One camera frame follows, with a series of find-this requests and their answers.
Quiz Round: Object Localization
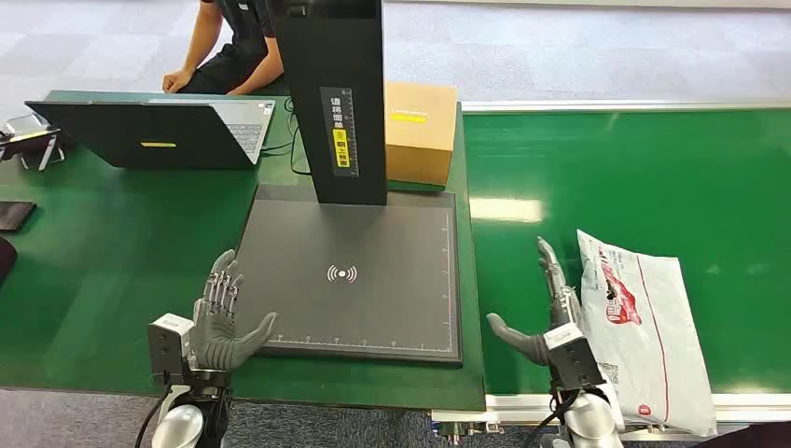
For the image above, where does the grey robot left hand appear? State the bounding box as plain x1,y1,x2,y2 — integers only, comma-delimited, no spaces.
189,248,279,372

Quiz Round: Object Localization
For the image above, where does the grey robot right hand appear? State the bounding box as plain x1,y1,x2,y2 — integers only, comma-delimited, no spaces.
486,236,583,367

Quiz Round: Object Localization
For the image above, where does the white plastic mailer package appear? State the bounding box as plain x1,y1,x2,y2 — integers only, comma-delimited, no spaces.
576,229,718,438

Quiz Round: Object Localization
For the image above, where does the green conveyor belt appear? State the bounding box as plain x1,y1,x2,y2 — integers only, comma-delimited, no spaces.
462,107,791,397

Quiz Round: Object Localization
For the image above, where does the black inbound scanner machine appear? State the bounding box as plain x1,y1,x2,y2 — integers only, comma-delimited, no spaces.
233,0,464,367

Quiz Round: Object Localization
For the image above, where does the brown cardboard delivery box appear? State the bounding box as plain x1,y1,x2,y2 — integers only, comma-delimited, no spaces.
383,81,459,189

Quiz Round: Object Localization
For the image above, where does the dark open laptop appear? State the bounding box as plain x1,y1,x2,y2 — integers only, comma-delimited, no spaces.
24,98,277,171

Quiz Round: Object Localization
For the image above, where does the rounded black object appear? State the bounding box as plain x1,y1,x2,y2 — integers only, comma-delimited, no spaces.
0,236,19,287

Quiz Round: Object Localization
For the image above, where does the flat black case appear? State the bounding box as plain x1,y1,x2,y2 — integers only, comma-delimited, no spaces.
0,200,37,233

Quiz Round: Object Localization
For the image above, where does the phone on silver stand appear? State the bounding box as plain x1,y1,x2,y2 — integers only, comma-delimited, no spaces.
0,113,67,172

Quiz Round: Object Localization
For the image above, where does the person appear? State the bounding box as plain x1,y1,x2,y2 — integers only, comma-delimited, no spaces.
161,0,287,97

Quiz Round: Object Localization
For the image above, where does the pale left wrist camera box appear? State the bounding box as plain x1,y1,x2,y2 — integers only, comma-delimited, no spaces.
147,313,197,380

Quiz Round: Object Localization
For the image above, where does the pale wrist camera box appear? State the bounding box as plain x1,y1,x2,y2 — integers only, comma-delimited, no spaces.
147,313,197,380
543,323,605,392

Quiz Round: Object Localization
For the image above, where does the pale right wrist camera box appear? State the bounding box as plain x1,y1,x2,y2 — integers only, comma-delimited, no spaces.
543,323,605,392

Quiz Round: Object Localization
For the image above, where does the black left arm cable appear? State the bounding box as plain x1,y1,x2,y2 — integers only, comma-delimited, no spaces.
134,382,174,448

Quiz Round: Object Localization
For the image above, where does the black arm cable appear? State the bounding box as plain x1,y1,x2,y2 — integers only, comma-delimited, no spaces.
134,382,174,448
534,389,581,448

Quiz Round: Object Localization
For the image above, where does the aluminium conveyor frame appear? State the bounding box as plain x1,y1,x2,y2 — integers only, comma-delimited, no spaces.
431,98,791,446

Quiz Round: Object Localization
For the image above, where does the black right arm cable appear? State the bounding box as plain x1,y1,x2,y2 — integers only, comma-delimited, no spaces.
534,389,581,448

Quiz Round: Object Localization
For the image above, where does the black cable on table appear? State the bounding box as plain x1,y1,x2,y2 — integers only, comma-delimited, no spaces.
259,96,312,177

